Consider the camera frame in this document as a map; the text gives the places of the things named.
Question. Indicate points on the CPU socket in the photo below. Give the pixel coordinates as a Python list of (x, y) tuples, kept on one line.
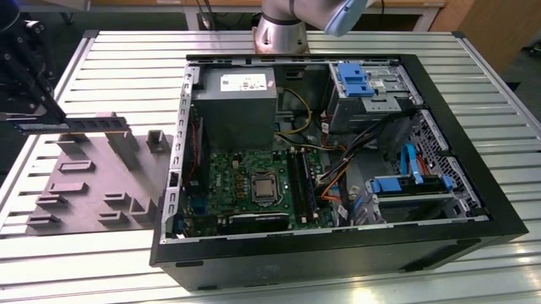
[(263, 199)]

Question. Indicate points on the blue RAM stick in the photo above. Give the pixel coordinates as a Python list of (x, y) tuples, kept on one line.
[(96, 125)]

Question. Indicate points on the black RAM slot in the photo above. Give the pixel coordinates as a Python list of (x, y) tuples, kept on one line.
[(292, 183)]

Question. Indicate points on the silver CPU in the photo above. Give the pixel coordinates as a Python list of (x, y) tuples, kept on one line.
[(263, 187)]

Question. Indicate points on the wooden cabinet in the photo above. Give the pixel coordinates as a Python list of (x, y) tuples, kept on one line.
[(494, 28)]

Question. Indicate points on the black graphics card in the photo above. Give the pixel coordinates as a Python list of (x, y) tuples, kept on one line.
[(257, 221)]

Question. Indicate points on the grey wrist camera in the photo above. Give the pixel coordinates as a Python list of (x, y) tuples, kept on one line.
[(54, 4)]

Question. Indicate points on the wooden desk with white frame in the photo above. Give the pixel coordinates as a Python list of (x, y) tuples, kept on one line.
[(422, 4)]

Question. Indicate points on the green motherboard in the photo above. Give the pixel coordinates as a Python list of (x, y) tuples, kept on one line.
[(228, 190)]

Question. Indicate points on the grey metal drive cage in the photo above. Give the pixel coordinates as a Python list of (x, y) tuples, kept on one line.
[(379, 104)]

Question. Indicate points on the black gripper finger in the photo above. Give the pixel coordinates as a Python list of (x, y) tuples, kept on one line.
[(52, 104), (14, 63)]

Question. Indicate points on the grey metal disk bay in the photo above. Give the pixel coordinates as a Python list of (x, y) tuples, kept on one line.
[(418, 197)]

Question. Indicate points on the blue plastic drive latch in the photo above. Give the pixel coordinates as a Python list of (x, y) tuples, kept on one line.
[(354, 82)]

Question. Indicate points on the grey parts rack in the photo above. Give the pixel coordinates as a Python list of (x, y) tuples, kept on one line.
[(109, 183)]

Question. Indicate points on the hard disk in blue carrier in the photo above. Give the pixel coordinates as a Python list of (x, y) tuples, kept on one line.
[(404, 187)]

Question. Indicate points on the installed RAM stick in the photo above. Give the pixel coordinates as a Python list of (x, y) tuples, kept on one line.
[(310, 190)]

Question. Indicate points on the grey power supply unit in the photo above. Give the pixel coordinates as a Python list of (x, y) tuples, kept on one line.
[(236, 120)]

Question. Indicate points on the black PC case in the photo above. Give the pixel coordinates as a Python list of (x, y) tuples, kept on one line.
[(338, 263)]

